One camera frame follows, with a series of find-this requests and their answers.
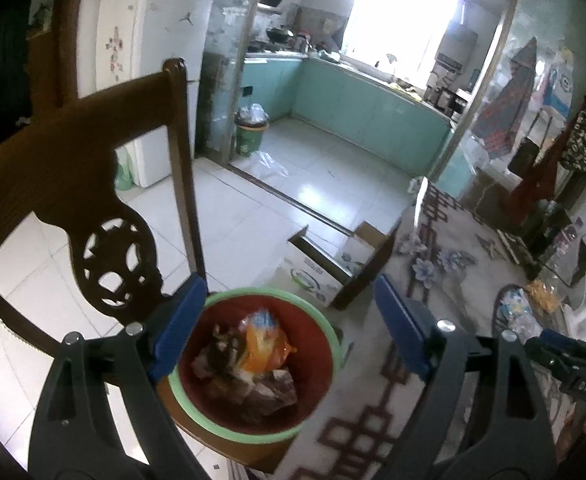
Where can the black wok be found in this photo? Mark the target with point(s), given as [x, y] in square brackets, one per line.
[279, 35]

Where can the red hanging cloth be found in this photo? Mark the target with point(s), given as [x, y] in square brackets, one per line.
[538, 175]

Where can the dark crumpled wrapper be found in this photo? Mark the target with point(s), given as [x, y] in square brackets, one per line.
[273, 390]

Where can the dark wooden chair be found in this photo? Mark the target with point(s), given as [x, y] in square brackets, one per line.
[48, 160]

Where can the clear bag of orange snacks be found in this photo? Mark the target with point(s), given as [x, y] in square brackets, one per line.
[544, 295]

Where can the plastic bottle with purple cap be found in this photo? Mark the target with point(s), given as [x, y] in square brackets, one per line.
[569, 237]

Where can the plaid hanging cloth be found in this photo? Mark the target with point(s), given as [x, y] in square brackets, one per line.
[508, 105]

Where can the white blue hanging bag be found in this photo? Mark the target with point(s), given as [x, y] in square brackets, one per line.
[559, 85]

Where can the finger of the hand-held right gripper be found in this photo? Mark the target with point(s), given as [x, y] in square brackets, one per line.
[563, 349]

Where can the green detergent bottle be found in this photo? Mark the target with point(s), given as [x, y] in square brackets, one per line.
[124, 172]

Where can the patterned hanging bag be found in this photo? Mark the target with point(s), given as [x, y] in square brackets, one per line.
[582, 142]

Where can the orange blue plastic wrapper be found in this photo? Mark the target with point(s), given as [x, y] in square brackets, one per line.
[265, 345]

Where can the red basin with green rim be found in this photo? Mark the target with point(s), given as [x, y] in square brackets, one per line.
[315, 360]

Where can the teal kitchen cabinet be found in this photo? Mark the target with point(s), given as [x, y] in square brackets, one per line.
[373, 115]

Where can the grey kitchen appliance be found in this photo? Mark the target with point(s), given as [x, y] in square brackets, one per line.
[457, 47]

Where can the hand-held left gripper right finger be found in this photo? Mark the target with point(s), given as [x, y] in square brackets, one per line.
[403, 330]

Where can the clear plastic bag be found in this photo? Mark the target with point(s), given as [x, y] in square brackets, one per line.
[270, 165]

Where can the green trash bin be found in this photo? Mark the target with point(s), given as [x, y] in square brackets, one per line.
[250, 135]

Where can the white refrigerator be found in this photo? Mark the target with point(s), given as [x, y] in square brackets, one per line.
[123, 20]

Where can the open cardboard box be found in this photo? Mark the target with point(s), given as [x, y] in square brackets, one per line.
[318, 275]

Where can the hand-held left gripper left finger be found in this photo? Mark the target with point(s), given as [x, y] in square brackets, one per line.
[180, 325]

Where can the black flat device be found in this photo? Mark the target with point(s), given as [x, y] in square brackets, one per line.
[517, 247]

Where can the blue white plastic packet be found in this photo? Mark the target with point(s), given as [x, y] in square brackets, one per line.
[513, 302]

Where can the black hanging bag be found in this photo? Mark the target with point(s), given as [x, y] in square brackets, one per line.
[521, 156]

